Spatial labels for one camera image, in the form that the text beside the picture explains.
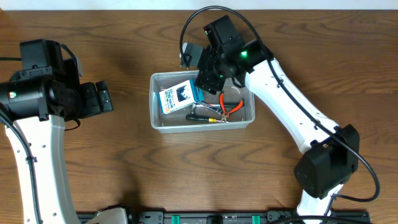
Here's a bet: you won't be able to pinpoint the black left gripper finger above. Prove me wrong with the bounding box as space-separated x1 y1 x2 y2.
95 81 108 91
98 90 114 112

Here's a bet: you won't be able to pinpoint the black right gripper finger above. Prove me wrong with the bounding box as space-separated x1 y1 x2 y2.
194 73 207 91
203 77 226 95

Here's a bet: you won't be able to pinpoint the blue white small box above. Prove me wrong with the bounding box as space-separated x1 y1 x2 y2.
157 79 204 114

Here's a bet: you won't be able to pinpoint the claw hammer black orange handle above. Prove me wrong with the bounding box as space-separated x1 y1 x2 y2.
190 101 223 115

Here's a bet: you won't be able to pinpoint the red black pliers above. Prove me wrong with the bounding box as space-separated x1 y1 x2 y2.
218 91 244 123

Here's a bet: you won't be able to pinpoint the black yellow screwdriver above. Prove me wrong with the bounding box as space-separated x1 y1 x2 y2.
185 114 227 123

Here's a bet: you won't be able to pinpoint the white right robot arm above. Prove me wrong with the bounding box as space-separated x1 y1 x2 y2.
181 39 359 223

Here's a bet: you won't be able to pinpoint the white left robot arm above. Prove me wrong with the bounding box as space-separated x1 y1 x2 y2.
1 57 114 223

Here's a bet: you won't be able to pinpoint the clear plastic container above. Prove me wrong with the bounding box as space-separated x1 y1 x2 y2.
149 70 255 133

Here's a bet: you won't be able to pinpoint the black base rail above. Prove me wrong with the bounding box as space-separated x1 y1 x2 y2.
76 210 373 224

